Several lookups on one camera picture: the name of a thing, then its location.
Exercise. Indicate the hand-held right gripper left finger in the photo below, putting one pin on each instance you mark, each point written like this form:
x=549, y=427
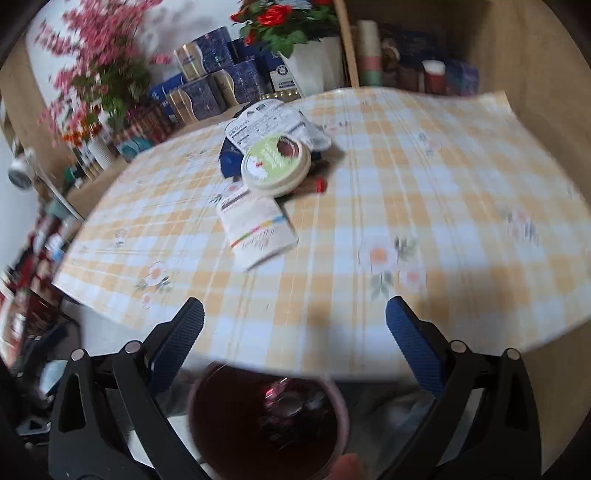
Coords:
x=178, y=341

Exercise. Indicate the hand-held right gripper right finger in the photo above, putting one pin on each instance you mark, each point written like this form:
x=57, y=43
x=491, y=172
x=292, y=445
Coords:
x=415, y=344

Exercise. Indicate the brown plastic bin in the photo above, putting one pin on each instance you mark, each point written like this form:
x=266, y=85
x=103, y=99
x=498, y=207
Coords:
x=231, y=424

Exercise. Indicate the white pouch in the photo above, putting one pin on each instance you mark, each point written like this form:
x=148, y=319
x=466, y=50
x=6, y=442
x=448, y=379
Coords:
x=258, y=226

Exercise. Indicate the dark blue packet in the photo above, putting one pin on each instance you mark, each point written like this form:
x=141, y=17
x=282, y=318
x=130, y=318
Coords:
x=228, y=159

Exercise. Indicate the round green white container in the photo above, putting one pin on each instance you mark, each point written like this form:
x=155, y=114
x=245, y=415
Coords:
x=274, y=164

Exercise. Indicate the white blue printed wrapper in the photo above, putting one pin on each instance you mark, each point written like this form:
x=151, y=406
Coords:
x=272, y=120

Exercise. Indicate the person's right hand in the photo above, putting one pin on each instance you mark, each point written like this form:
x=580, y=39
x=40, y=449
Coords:
x=346, y=468

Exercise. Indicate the light blue towel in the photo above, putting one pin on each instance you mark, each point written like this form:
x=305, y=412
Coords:
x=388, y=415

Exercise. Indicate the yellow checkered floral tablecloth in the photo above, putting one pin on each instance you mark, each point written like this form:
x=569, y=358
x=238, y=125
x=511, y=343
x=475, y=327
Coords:
x=415, y=184

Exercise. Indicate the red bottle cap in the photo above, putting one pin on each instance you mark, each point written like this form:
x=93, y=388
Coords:
x=319, y=185

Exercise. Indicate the patterned flower basket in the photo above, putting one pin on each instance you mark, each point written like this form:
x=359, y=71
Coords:
x=145, y=127

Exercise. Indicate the white desk fan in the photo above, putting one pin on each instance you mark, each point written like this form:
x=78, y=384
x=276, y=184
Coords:
x=22, y=170

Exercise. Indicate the blue gold gift box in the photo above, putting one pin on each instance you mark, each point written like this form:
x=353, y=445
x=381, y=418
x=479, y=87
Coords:
x=207, y=50
x=244, y=83
x=198, y=101

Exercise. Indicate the flat blue box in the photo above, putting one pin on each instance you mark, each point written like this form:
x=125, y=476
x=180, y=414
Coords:
x=166, y=87

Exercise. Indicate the red paper cup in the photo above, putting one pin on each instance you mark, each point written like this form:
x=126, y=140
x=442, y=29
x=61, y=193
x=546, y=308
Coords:
x=434, y=78

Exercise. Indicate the dark cup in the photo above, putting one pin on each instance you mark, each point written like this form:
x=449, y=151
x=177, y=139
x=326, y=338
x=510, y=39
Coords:
x=408, y=76

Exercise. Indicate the purple box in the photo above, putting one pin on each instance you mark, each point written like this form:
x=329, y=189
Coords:
x=461, y=78

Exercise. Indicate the blue white box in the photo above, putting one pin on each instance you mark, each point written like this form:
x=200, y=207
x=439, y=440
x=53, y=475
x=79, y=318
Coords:
x=282, y=76

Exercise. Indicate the stack of pastel paper cups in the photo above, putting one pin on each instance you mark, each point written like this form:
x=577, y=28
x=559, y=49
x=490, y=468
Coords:
x=369, y=50

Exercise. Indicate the pink artificial blossom branches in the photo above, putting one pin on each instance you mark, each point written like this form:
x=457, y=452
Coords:
x=92, y=55

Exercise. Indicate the dark blue printed box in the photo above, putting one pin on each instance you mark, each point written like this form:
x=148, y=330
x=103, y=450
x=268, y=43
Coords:
x=411, y=41

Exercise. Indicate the red rose plant white pot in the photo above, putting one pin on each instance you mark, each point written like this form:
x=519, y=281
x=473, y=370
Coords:
x=295, y=41

